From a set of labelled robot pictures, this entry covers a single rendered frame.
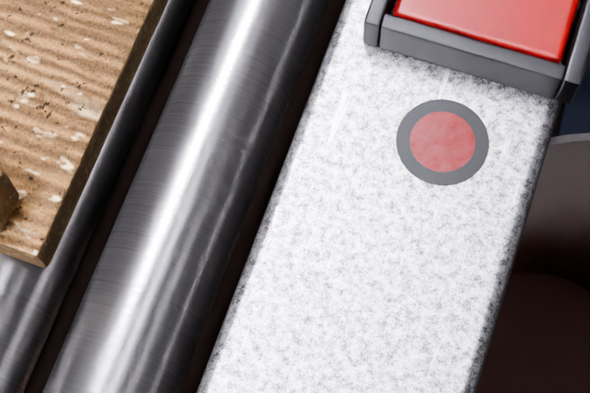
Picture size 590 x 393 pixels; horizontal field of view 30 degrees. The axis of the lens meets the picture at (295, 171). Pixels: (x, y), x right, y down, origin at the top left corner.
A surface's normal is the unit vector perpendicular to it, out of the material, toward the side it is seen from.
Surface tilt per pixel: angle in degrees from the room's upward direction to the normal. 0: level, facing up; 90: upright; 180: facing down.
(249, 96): 31
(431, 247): 0
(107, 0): 0
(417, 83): 0
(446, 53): 90
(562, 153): 87
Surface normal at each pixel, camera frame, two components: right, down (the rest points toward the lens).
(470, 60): -0.33, 0.89
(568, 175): 0.05, 0.91
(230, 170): 0.58, -0.07
